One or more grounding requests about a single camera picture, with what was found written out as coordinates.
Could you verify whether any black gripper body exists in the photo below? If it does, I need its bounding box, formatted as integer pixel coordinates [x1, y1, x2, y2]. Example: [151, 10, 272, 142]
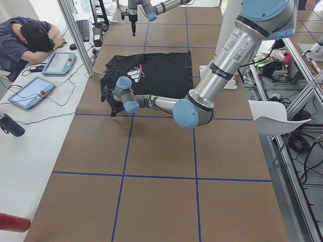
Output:
[121, 9, 138, 36]
[100, 88, 119, 116]

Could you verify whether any black graphic t-shirt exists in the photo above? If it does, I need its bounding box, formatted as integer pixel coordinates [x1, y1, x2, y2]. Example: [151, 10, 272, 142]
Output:
[100, 51, 193, 99]

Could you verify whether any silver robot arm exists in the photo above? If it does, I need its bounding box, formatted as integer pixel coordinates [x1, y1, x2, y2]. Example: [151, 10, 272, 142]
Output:
[121, 0, 191, 36]
[101, 1, 298, 129]

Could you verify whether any black power box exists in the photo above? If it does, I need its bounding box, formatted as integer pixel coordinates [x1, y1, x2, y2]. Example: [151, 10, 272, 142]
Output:
[92, 27, 103, 47]

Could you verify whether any black keyboard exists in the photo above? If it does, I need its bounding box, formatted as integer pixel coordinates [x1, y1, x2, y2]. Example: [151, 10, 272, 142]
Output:
[75, 19, 90, 42]

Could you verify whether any black computer mouse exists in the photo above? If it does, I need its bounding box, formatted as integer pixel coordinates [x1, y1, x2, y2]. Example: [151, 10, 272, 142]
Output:
[69, 44, 77, 50]

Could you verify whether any far blue teach pendant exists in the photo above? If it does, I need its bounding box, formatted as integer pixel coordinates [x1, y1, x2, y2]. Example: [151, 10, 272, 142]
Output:
[41, 52, 76, 76]

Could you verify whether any blue teach pendant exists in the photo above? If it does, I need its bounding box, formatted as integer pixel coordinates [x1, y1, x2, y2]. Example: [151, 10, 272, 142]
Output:
[8, 77, 56, 110]
[41, 52, 76, 76]

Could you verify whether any brown paper table cover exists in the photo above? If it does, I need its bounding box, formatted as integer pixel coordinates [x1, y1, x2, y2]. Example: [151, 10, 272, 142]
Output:
[25, 7, 289, 241]

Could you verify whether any near blue teach pendant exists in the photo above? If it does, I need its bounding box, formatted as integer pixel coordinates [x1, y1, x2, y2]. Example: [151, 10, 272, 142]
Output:
[8, 77, 56, 110]

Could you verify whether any black water bottle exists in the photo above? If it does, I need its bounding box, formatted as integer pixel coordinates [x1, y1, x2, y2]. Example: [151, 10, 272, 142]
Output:
[1, 112, 25, 137]

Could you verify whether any person in blue shirt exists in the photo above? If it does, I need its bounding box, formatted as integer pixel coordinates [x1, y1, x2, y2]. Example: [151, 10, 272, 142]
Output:
[1, 17, 66, 82]

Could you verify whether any white curved chair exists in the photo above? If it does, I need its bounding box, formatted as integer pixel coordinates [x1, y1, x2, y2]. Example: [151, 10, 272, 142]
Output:
[248, 100, 311, 136]

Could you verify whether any red cylinder bottle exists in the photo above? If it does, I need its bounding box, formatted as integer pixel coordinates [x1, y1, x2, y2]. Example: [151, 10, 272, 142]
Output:
[1, 213, 31, 232]

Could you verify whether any aluminium frame post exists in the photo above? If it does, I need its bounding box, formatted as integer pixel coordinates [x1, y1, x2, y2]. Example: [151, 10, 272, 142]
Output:
[57, 0, 94, 77]

